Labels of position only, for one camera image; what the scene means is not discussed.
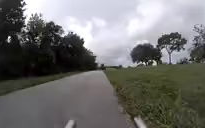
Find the dark vehicle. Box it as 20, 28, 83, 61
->
99, 63, 107, 71

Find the grey asphalt path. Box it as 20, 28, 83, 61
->
0, 69, 137, 128

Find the round dark tree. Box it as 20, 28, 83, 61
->
129, 42, 163, 67

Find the robot's own part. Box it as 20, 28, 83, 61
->
133, 115, 147, 128
64, 119, 76, 128

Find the tall pale-trunked tree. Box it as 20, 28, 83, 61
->
156, 31, 188, 65

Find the grass field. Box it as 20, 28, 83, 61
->
103, 62, 205, 128

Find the row of dark trees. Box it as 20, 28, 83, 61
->
0, 0, 99, 83

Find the grass verge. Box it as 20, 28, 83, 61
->
0, 69, 88, 99

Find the leafy tree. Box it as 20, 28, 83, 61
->
188, 21, 205, 64

